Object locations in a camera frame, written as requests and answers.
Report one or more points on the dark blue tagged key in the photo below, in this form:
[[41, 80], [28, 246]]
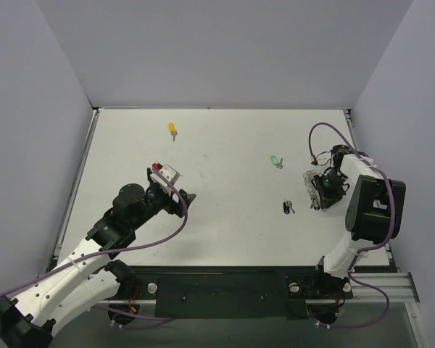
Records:
[[288, 207]]

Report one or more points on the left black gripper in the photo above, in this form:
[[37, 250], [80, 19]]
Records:
[[174, 203]]

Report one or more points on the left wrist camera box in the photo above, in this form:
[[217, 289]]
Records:
[[164, 176]]

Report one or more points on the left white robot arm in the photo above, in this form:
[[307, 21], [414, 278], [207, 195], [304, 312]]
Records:
[[91, 273]]

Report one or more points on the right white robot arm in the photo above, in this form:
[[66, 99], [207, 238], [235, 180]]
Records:
[[374, 212]]

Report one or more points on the green tagged key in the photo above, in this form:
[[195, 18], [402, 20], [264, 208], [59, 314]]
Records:
[[277, 162]]

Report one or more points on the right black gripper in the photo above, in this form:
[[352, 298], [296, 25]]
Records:
[[324, 192]]

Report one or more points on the yellow tagged key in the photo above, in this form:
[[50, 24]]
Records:
[[172, 130]]

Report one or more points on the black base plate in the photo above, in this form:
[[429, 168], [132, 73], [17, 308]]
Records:
[[212, 292]]

